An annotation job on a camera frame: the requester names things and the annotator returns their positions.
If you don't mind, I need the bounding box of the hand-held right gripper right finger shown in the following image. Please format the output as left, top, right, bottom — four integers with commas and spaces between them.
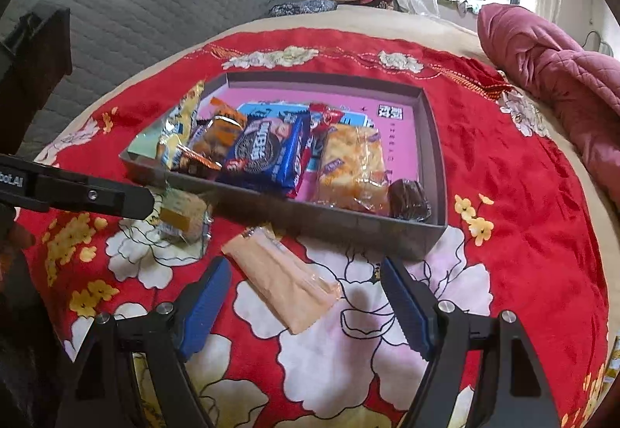
380, 257, 563, 428

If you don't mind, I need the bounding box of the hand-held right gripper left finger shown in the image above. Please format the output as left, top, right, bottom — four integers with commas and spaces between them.
55, 256, 233, 428

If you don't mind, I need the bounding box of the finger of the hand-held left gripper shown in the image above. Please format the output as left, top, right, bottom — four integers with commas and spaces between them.
24, 169, 156, 220

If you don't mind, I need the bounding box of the light green cake packet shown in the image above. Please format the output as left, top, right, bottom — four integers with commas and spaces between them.
127, 120, 170, 162

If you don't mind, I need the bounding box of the peach snack packet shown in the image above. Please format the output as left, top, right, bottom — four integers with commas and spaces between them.
222, 225, 342, 336

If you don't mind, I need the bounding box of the yellow cake packet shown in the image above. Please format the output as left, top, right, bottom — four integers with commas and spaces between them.
154, 188, 214, 245

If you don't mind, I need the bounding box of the brown chocolate bar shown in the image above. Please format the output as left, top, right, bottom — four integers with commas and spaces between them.
179, 115, 219, 179

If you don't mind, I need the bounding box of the small brown cake packet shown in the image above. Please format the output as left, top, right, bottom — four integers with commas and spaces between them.
387, 178, 433, 223

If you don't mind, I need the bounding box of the orange clear snack packet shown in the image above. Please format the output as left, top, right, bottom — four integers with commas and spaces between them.
194, 97, 249, 169

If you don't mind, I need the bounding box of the clear bread packet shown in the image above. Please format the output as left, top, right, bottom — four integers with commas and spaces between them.
310, 124, 391, 216

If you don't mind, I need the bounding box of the blue cookie packet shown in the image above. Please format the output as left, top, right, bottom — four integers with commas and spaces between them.
215, 107, 311, 198

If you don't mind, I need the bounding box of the grey box with pink bottom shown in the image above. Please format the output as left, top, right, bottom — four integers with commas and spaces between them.
119, 72, 449, 262

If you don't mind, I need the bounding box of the red cartoon snack packet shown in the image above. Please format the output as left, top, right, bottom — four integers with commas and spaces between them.
295, 102, 350, 177

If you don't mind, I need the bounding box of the red floral blanket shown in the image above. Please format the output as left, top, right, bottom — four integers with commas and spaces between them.
14, 28, 611, 428

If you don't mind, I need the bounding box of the blue floral cloth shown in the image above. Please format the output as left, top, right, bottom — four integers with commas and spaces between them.
269, 0, 338, 18

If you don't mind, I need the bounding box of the beige bed sheet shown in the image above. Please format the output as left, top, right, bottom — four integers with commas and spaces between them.
10, 4, 620, 361

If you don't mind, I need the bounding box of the pink quilt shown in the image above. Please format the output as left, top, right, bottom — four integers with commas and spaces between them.
477, 3, 620, 211

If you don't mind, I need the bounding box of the metal chair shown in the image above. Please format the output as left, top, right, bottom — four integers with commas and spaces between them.
581, 29, 616, 58

